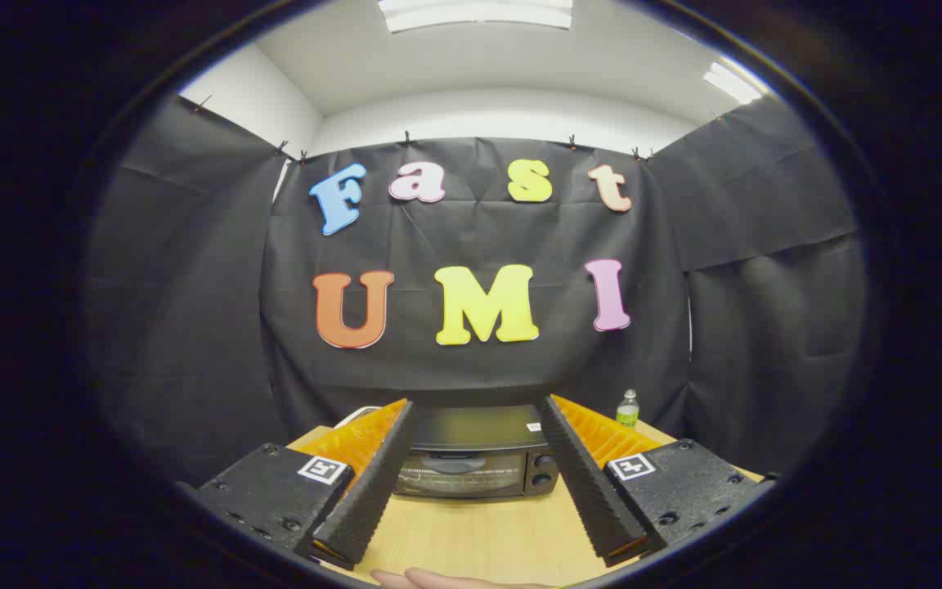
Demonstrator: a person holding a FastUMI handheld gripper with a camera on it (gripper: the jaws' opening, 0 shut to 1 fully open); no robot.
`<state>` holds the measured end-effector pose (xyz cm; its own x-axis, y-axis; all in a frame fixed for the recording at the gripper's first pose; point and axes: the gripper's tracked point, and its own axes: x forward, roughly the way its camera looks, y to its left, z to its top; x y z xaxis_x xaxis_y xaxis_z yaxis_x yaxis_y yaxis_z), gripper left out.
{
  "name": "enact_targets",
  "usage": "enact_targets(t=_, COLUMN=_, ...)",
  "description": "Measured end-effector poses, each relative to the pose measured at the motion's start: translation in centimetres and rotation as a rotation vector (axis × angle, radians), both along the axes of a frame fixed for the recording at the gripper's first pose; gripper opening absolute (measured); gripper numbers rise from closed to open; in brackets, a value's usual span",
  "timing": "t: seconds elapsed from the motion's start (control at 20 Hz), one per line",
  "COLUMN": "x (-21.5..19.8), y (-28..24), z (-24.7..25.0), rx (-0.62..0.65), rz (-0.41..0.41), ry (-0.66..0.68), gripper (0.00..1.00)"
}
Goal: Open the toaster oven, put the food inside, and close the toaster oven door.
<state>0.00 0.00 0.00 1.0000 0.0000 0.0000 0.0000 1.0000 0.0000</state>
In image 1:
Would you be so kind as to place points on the black toaster oven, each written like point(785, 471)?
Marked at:
point(471, 429)

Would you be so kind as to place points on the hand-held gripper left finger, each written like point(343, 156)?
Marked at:
point(365, 499)

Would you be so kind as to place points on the green label plastic bottle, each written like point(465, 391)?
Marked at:
point(628, 411)

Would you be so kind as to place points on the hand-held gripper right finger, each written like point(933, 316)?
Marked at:
point(589, 491)

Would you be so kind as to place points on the long ceiling light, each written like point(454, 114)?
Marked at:
point(475, 13)

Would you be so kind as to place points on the small ceiling light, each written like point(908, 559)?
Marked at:
point(731, 83)

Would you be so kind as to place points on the row of black clips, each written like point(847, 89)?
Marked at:
point(407, 137)

